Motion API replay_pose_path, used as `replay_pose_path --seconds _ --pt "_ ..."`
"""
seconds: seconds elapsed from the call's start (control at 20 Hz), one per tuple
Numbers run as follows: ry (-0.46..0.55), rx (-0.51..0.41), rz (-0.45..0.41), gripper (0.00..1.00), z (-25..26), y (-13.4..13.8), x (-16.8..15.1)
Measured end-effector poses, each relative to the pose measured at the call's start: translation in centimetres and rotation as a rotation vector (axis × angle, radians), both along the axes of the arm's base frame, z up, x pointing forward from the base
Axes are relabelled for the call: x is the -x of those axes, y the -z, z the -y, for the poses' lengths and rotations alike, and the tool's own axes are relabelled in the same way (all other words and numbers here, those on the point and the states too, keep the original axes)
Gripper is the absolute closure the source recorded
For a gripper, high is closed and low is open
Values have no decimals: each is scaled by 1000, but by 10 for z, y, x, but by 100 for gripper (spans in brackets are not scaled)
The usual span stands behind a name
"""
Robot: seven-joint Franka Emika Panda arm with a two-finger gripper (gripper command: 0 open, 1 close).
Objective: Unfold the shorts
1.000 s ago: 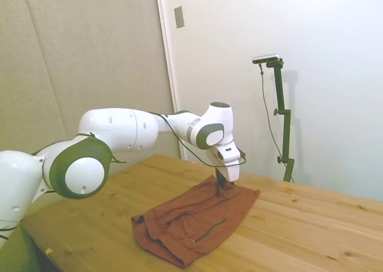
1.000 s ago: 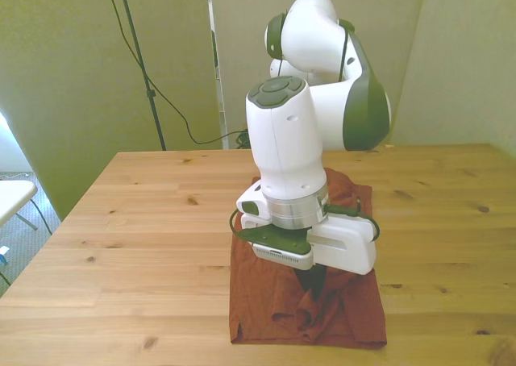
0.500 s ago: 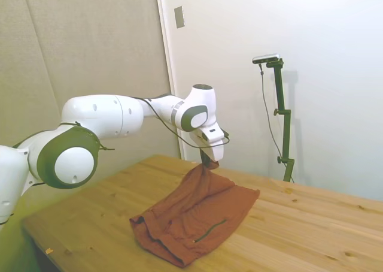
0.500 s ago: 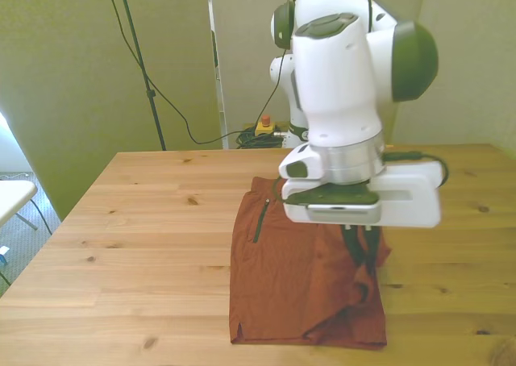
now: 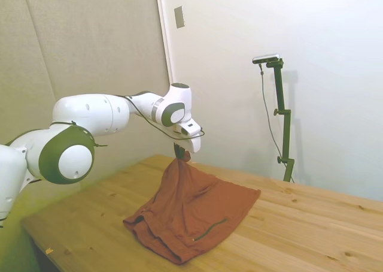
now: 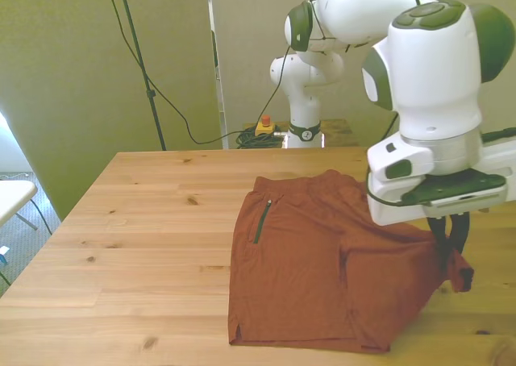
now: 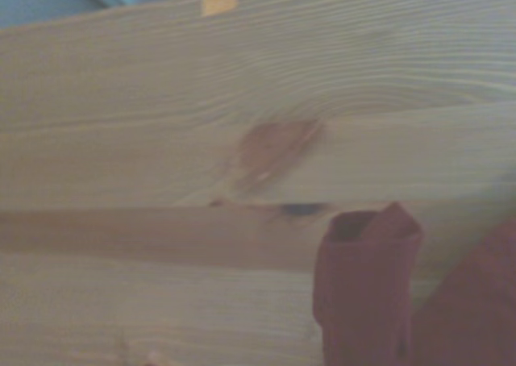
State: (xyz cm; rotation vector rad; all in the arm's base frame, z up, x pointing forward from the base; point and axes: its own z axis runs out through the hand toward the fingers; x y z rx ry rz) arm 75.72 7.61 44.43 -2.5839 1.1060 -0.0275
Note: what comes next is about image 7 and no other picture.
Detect rust orange shorts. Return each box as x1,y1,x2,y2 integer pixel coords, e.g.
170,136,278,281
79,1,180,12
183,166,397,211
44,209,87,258
312,201,516,366

